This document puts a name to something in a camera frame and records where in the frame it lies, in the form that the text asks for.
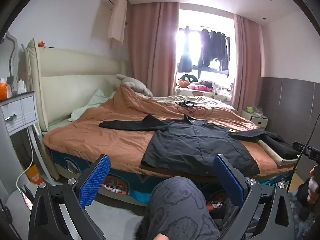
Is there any dark folded cloth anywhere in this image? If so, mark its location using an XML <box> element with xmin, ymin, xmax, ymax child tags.
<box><xmin>260</xmin><ymin>131</ymin><xmax>300</xmax><ymax>159</ymax></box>

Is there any person's right hand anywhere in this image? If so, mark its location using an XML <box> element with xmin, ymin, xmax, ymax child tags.
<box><xmin>307</xmin><ymin>167</ymin><xmax>320</xmax><ymax>205</ymax></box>

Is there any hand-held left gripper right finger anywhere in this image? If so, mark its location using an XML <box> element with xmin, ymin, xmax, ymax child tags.
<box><xmin>213</xmin><ymin>154</ymin><xmax>295</xmax><ymax>240</ymax></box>

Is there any orange bag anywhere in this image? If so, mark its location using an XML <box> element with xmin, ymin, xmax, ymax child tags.
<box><xmin>27</xmin><ymin>165</ymin><xmax>43</xmax><ymax>183</ymax></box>

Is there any dark hanging garment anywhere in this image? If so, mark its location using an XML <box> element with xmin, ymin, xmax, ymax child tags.
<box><xmin>197</xmin><ymin>29</ymin><xmax>230</xmax><ymax>72</ymax></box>
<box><xmin>178</xmin><ymin>26</ymin><xmax>193</xmax><ymax>73</ymax></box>

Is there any white charging cable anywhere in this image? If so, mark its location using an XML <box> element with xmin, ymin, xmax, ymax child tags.
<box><xmin>16</xmin><ymin>92</ymin><xmax>35</xmax><ymax>193</ymax></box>

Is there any pink cushion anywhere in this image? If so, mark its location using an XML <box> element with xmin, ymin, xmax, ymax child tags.
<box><xmin>187</xmin><ymin>84</ymin><xmax>212</xmax><ymax>92</ymax></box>

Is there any black shirt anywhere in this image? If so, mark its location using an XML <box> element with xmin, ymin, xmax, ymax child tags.
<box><xmin>99</xmin><ymin>114</ymin><xmax>272</xmax><ymax>177</ymax></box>

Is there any white nightstand with drawer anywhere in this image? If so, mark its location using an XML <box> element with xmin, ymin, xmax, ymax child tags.
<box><xmin>0</xmin><ymin>91</ymin><xmax>60</xmax><ymax>188</ymax></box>

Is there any black plush toy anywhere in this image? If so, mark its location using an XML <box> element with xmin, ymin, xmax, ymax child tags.
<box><xmin>180</xmin><ymin>73</ymin><xmax>198</xmax><ymax>83</ymax></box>

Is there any grey plush toy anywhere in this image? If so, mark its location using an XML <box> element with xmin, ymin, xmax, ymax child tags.
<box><xmin>115</xmin><ymin>74</ymin><xmax>153</xmax><ymax>97</ymax></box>

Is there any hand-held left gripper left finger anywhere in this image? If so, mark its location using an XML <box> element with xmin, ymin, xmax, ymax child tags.
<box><xmin>29</xmin><ymin>154</ymin><xmax>111</xmax><ymax>240</ymax></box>

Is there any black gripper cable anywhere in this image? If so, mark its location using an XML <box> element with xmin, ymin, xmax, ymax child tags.
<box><xmin>286</xmin><ymin>112</ymin><xmax>320</xmax><ymax>193</ymax></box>

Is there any white charger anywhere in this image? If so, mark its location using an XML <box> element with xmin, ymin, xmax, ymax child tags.
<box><xmin>16</xmin><ymin>79</ymin><xmax>27</xmax><ymax>95</ymax></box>

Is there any pile of light clothes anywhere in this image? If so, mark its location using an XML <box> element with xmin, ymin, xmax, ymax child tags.
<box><xmin>200</xmin><ymin>79</ymin><xmax>234</xmax><ymax>96</ymax></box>

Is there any orange tissue box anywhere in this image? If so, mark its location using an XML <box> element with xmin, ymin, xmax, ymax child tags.
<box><xmin>0</xmin><ymin>77</ymin><xmax>12</xmax><ymax>99</ymax></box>

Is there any pink curtain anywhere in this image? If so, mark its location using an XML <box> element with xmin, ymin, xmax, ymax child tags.
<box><xmin>230</xmin><ymin>14</ymin><xmax>263</xmax><ymax>110</ymax></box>
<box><xmin>126</xmin><ymin>2</ymin><xmax>180</xmax><ymax>98</ymax></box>

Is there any person's knee in patterned trousers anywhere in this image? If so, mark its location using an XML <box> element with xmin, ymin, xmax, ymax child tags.
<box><xmin>134</xmin><ymin>176</ymin><xmax>222</xmax><ymax>240</ymax></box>

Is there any light green pillow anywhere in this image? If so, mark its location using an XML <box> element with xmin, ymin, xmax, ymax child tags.
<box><xmin>71</xmin><ymin>89</ymin><xmax>117</xmax><ymax>123</ymax></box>

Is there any small white nightstand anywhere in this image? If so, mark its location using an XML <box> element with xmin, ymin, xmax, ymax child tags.
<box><xmin>241</xmin><ymin>109</ymin><xmax>269</xmax><ymax>130</ymax></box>

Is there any orange blanket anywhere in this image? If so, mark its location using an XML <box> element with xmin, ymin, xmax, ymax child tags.
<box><xmin>42</xmin><ymin>84</ymin><xmax>297</xmax><ymax>178</ymax></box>

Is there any beige hanging cloth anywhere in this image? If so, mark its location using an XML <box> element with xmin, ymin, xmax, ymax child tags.
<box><xmin>109</xmin><ymin>0</ymin><xmax>128</xmax><ymax>46</ymax></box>

